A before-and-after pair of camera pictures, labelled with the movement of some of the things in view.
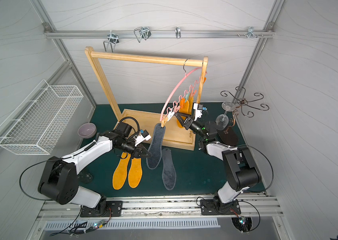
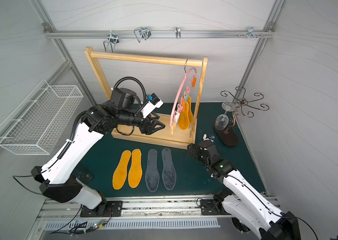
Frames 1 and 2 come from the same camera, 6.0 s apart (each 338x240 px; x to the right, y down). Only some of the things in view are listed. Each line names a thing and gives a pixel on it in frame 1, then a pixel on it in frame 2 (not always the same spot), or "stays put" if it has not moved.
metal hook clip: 113,39 stays put
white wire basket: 35,126 stays put
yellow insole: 135,173 stays put
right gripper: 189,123 to 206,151
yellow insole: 184,108 stays put
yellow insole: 120,175 stays put
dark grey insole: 169,176 stays put
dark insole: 153,161 to 152,177
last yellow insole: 191,99 stays put
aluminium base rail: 170,206 stays put
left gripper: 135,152 to 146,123
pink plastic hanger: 176,86 to 182,90
